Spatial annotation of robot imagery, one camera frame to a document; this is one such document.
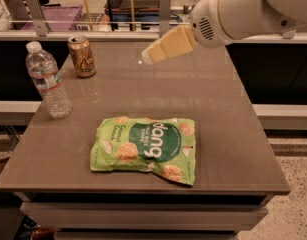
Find orange soda can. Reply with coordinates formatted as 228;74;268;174
68;35;96;78

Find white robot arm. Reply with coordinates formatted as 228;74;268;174
142;0;307;65

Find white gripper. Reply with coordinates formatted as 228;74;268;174
142;0;267;65

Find orange and blue cart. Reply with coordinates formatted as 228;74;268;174
105;0;160;22

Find green rice chips bag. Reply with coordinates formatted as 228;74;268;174
90;116;196;186

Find clear plastic water bottle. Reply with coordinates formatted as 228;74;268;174
26;41;72;118

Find purple plastic crate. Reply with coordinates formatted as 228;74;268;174
21;5;84;32

